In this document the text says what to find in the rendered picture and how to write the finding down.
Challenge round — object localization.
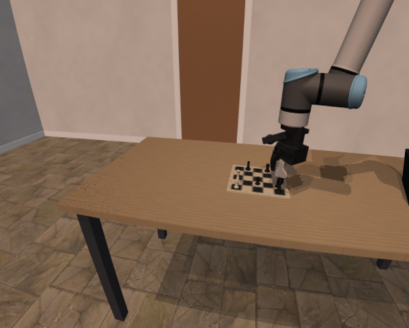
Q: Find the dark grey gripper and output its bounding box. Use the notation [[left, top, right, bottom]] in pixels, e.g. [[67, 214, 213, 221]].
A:
[[270, 124, 309, 186]]

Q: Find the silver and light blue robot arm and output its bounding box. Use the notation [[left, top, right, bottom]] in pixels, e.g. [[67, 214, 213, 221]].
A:
[[279, 0, 394, 128]]

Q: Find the black and tan chessboard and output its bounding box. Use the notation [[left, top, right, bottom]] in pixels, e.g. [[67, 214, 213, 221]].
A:
[[226, 165, 290, 200]]

